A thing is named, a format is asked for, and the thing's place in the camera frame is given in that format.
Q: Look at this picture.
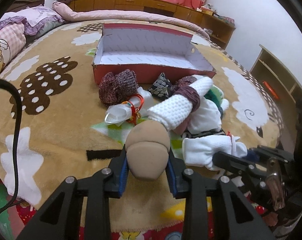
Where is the maroon knitted bundle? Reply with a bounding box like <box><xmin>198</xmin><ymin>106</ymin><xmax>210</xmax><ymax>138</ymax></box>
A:
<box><xmin>99</xmin><ymin>69</ymin><xmax>139</xmax><ymax>106</ymax></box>

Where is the white waffle towel roll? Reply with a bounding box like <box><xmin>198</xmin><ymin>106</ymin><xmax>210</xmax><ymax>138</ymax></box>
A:
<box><xmin>147</xmin><ymin>76</ymin><xmax>213</xmax><ymax>131</ymax></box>

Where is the dark wooden headboard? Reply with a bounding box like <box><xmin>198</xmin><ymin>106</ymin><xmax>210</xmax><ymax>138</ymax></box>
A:
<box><xmin>6</xmin><ymin>0</ymin><xmax>45</xmax><ymax>12</ymax></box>

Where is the light wooden shelf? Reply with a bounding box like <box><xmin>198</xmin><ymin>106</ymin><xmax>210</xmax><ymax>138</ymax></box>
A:
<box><xmin>249</xmin><ymin>43</ymin><xmax>302</xmax><ymax>120</ymax></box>

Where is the red cardboard box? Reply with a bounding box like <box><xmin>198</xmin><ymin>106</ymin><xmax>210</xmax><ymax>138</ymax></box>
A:
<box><xmin>92</xmin><ymin>23</ymin><xmax>216</xmax><ymax>84</ymax></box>

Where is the pink checked cartoon pillow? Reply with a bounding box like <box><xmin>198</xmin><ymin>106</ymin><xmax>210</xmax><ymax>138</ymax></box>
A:
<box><xmin>0</xmin><ymin>23</ymin><xmax>26</xmax><ymax>73</ymax></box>

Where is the black white patterned fabric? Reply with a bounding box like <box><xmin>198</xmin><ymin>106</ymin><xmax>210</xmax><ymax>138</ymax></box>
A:
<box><xmin>181</xmin><ymin>128</ymin><xmax>226</xmax><ymax>139</ymax></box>

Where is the white sock bundle red string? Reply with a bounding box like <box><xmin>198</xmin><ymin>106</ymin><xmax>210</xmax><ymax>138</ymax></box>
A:
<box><xmin>182</xmin><ymin>134</ymin><xmax>249</xmax><ymax>171</ymax></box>

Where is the tan cartoon plush blanket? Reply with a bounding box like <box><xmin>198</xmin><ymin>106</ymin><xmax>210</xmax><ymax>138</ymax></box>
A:
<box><xmin>0</xmin><ymin>21</ymin><xmax>283</xmax><ymax>232</ymax></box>

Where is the green white fabric item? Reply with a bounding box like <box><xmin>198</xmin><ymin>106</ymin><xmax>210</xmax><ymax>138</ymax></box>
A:
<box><xmin>204</xmin><ymin>85</ymin><xmax>229</xmax><ymax>118</ymax></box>

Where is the beige sock ball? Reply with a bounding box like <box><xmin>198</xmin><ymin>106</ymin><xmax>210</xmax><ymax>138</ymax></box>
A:
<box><xmin>125</xmin><ymin>120</ymin><xmax>170</xmax><ymax>181</ymax></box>

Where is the dark patterned fabric pouch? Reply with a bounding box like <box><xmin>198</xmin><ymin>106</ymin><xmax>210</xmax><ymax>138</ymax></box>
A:
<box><xmin>148</xmin><ymin>73</ymin><xmax>172</xmax><ymax>100</ymax></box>

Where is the purple ruffled pillow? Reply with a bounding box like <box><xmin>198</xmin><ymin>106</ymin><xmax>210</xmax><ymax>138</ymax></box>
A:
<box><xmin>0</xmin><ymin>6</ymin><xmax>65</xmax><ymax>36</ymax></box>

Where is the pink rolled sock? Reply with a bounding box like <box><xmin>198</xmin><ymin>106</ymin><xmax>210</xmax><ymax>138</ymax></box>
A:
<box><xmin>172</xmin><ymin>117</ymin><xmax>190</xmax><ymax>135</ymax></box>

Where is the pink rolled quilt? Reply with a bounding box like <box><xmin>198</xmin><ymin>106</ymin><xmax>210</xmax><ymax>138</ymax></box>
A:
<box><xmin>52</xmin><ymin>1</ymin><xmax>210</xmax><ymax>41</ymax></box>

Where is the white folded cloth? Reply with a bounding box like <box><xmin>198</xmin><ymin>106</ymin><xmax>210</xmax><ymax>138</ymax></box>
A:
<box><xmin>187</xmin><ymin>98</ymin><xmax>222</xmax><ymax>134</ymax></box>

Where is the clear white rolled cloth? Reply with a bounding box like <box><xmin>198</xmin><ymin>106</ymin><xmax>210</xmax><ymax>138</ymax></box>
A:
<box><xmin>104</xmin><ymin>87</ymin><xmax>155</xmax><ymax>126</ymax></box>

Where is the black cable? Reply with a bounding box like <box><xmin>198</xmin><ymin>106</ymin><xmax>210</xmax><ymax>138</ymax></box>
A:
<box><xmin>0</xmin><ymin>77</ymin><xmax>24</xmax><ymax>217</ymax></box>

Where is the long wooden cabinet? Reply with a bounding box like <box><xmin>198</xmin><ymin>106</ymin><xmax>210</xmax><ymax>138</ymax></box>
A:
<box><xmin>68</xmin><ymin>0</ymin><xmax>235</xmax><ymax>49</ymax></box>

